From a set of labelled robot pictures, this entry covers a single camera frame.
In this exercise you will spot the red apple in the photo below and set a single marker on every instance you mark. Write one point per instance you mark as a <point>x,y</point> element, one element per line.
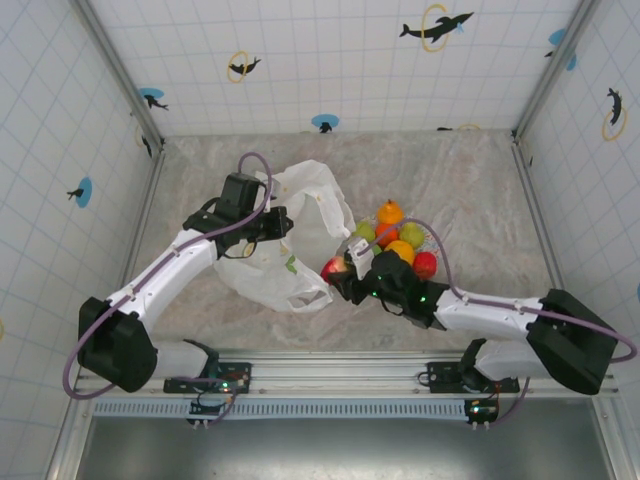
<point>425,265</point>
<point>332,269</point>

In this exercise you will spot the white printed plastic bag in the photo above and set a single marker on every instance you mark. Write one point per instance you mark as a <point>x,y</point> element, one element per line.
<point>265,280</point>

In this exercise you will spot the green apple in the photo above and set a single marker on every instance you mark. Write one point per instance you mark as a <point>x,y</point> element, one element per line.
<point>412,234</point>

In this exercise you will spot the orange pear-shaped fruit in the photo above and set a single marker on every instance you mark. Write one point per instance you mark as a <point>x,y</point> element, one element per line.
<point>390,212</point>

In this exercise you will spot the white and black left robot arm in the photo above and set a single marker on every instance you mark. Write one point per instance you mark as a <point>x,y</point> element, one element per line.
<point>115,350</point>

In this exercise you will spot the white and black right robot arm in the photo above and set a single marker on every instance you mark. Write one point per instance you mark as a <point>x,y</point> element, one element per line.
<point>570,345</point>

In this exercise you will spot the yellow-orange round orange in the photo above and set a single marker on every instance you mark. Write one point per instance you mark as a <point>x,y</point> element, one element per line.
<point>401,249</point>

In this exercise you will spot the green pear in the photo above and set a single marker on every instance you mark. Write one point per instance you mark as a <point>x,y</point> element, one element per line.
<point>364,231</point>

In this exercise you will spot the round orange tangerine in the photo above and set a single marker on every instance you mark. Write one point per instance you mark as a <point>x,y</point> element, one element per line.
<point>384,234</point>

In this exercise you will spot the round multicolour patterned plate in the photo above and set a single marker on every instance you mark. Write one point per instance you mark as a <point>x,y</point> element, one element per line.
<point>370,218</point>

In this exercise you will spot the grey metal sheet panel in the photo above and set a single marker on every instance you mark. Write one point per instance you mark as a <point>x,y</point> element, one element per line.
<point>350,450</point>

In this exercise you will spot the long aluminium base rail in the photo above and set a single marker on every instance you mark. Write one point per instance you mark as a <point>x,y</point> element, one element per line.
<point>340,375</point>

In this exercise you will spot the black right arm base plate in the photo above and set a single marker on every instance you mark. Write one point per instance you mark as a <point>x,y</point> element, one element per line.
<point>440,372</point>

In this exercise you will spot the aluminium side rail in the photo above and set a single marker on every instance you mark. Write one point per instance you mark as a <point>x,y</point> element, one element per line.
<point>539,225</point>
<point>142,225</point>

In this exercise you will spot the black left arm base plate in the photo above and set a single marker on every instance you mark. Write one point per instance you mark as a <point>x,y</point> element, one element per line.
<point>242,370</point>

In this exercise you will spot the aluminium corner post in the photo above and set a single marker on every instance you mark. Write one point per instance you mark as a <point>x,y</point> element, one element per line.
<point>120,75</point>
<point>551,75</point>

